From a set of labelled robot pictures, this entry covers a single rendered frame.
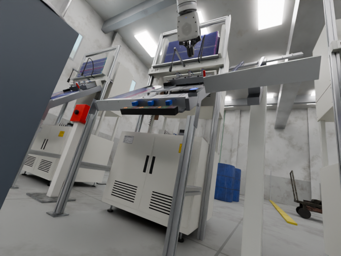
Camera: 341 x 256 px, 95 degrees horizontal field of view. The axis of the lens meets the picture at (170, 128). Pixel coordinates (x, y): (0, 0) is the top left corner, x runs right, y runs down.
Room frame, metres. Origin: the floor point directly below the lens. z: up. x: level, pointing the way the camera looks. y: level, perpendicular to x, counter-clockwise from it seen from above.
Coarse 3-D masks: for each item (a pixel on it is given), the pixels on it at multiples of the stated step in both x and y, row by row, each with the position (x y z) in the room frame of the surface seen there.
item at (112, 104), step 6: (96, 102) 1.01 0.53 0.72; (102, 102) 0.99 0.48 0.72; (108, 102) 0.96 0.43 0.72; (114, 102) 0.94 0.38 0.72; (120, 102) 0.91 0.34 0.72; (126, 102) 0.89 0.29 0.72; (138, 102) 0.85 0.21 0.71; (144, 102) 0.83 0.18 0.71; (156, 102) 0.79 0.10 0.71; (162, 102) 0.77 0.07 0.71; (174, 102) 0.74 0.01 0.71; (180, 102) 0.72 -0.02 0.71; (102, 108) 1.02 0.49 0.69; (108, 108) 0.99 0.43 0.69; (114, 108) 0.97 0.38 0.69; (120, 108) 0.94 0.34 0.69; (180, 108) 0.74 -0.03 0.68
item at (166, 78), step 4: (200, 72) 1.17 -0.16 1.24; (208, 72) 1.12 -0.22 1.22; (212, 72) 1.11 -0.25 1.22; (216, 72) 1.15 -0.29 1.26; (168, 76) 1.30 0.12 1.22; (172, 76) 1.29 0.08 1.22; (180, 76) 1.25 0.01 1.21; (184, 76) 1.23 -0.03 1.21; (164, 80) 1.34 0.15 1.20; (168, 80) 1.33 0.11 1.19
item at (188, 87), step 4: (192, 84) 1.15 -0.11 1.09; (196, 84) 1.12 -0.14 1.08; (200, 84) 1.09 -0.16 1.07; (160, 88) 1.22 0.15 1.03; (172, 88) 1.12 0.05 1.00; (176, 88) 1.09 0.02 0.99; (180, 88) 1.06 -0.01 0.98; (184, 88) 1.03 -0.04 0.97; (188, 88) 1.01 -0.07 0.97; (200, 88) 0.97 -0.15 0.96; (172, 92) 1.20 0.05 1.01; (176, 92) 1.17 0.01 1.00; (180, 92) 1.14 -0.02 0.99; (184, 92) 1.12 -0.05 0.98; (188, 92) 1.09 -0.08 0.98
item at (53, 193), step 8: (80, 112) 1.30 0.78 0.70; (72, 120) 1.33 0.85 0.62; (80, 120) 1.29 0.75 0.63; (72, 128) 1.35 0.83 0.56; (80, 128) 1.35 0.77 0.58; (72, 136) 1.33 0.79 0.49; (72, 144) 1.33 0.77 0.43; (64, 152) 1.33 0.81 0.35; (72, 152) 1.36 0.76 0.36; (64, 160) 1.32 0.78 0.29; (64, 168) 1.34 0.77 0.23; (56, 176) 1.33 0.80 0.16; (64, 176) 1.36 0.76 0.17; (56, 184) 1.33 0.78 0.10; (48, 192) 1.34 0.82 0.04; (56, 192) 1.35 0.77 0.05; (40, 200) 1.21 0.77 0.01; (48, 200) 1.24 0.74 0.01; (56, 200) 1.28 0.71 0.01; (72, 200) 1.38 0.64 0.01
